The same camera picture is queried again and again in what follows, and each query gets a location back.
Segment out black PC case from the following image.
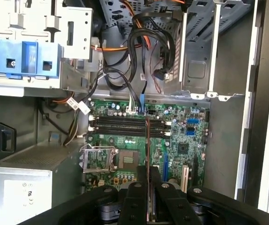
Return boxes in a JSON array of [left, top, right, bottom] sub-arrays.
[[0, 0, 269, 225]]

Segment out CPU socket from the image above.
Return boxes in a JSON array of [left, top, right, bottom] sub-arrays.
[[119, 150, 141, 169]]

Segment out black plastic wall clip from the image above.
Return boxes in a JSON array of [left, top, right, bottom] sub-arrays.
[[0, 121, 17, 153]]

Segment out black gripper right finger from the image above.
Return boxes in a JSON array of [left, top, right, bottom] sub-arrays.
[[151, 166, 269, 225]]

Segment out blue wire plug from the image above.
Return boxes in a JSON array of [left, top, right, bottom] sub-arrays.
[[138, 93, 146, 115]]

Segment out wire bundle with white tags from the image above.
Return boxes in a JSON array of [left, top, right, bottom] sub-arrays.
[[62, 97, 92, 146]]

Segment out black data cables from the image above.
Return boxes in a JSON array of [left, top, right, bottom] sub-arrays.
[[96, 11, 176, 91]]

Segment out RAM stick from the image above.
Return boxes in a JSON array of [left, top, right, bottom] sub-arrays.
[[145, 118, 154, 225]]

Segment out orange yellow power wire bundle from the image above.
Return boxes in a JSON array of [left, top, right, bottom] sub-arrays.
[[91, 0, 186, 52]]

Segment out grey power supply unit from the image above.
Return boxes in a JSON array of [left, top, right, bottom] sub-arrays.
[[0, 142, 85, 225]]

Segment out blue expansion slot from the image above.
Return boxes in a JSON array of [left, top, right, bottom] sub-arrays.
[[162, 152, 170, 182]]

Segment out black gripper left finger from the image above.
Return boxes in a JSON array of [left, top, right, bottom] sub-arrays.
[[19, 165, 148, 225]]

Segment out black RAM slot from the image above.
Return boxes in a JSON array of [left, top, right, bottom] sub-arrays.
[[88, 119, 172, 127], [88, 114, 172, 121], [88, 131, 172, 139], [88, 126, 172, 133]]

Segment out green motherboard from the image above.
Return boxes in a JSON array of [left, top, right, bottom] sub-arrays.
[[81, 98, 211, 195]]

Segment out grey metal disk bay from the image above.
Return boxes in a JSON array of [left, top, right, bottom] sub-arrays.
[[169, 0, 251, 102]]

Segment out blue plastic drive latch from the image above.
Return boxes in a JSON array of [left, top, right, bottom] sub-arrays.
[[0, 37, 62, 79]]

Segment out metal socket cover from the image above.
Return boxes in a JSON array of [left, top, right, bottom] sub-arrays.
[[81, 144, 118, 174]]

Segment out white expansion slot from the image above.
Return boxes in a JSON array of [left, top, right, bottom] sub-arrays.
[[180, 165, 189, 193]]

